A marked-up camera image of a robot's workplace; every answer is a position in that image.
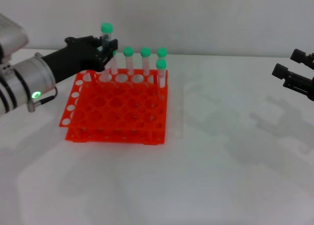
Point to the green capped test tube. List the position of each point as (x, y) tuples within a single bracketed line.
[(162, 52), (145, 51), (161, 63), (107, 28), (114, 66), (128, 51)]

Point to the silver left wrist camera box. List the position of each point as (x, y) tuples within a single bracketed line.
[(11, 36)]

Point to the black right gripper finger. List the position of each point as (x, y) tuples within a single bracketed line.
[(304, 56), (299, 83)]

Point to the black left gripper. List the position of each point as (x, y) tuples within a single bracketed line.
[(76, 56)]

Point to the orange test tube rack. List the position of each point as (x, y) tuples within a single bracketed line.
[(110, 112)]

